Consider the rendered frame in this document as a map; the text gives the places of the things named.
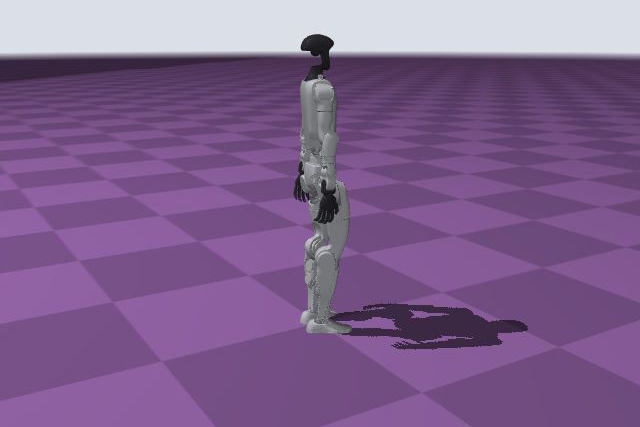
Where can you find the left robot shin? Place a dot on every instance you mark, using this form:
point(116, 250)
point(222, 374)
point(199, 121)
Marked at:
point(310, 267)

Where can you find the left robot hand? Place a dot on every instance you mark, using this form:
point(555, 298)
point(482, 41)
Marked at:
point(298, 185)

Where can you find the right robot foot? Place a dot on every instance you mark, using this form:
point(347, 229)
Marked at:
point(331, 327)

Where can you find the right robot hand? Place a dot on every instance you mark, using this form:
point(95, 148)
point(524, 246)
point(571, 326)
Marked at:
point(328, 203)

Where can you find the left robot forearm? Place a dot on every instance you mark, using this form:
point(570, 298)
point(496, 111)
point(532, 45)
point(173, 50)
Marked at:
point(305, 153)

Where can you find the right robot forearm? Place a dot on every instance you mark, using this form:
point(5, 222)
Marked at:
point(328, 153)

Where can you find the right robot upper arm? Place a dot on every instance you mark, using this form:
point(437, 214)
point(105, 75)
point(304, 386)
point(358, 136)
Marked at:
point(324, 97)

